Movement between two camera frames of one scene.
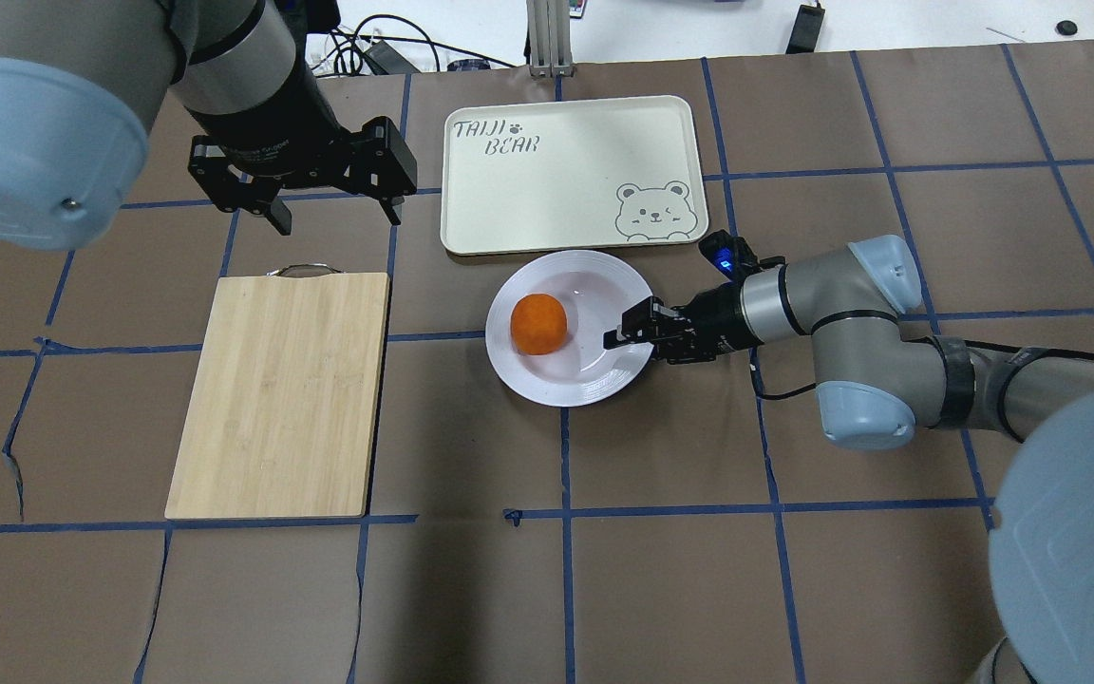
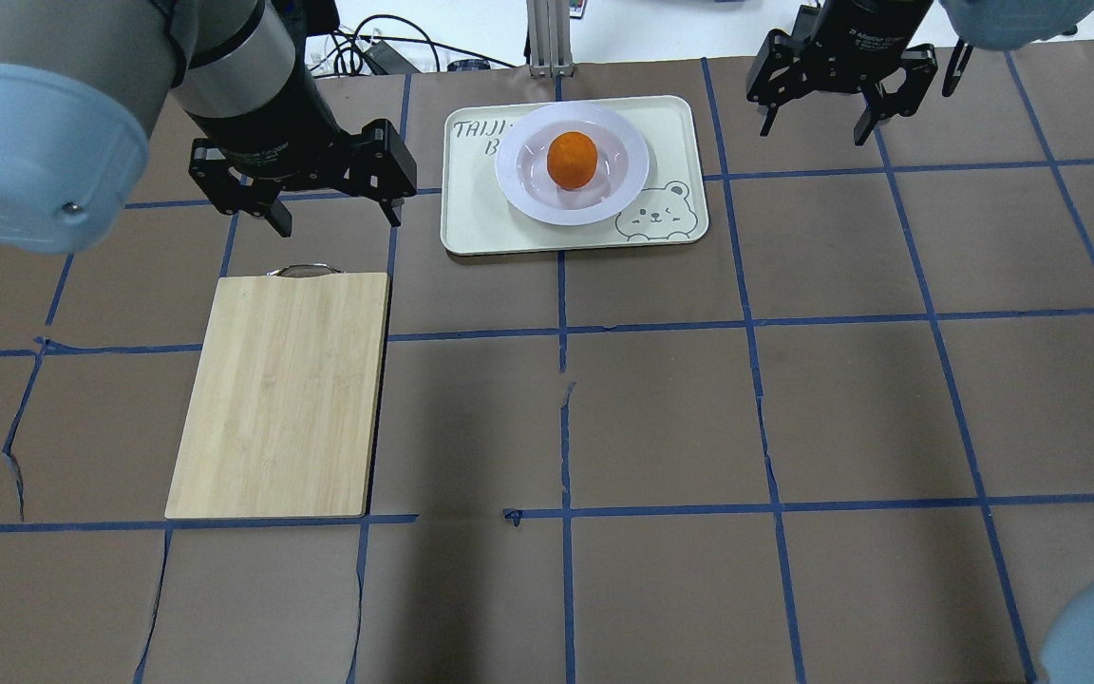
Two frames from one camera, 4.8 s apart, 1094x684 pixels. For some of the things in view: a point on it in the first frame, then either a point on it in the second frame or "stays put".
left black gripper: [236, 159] stays put
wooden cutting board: [284, 415] stays put
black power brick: [806, 29] stays put
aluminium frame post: [550, 38] stays put
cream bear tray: [571, 174] stays put
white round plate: [594, 290] to [521, 164]
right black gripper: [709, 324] to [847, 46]
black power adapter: [389, 60] stays put
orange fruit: [538, 323] to [572, 159]
